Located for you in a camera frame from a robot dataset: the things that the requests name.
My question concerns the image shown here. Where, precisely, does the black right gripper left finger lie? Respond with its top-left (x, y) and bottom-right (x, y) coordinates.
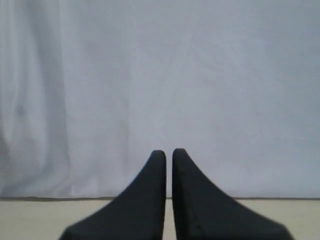
top-left (60, 150), bottom-right (166, 240)

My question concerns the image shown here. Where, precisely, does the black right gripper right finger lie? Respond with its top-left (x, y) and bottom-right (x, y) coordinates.
top-left (172, 148), bottom-right (293, 240)

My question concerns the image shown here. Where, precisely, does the white backdrop cloth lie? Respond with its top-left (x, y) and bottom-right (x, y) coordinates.
top-left (0, 0), bottom-right (320, 198)

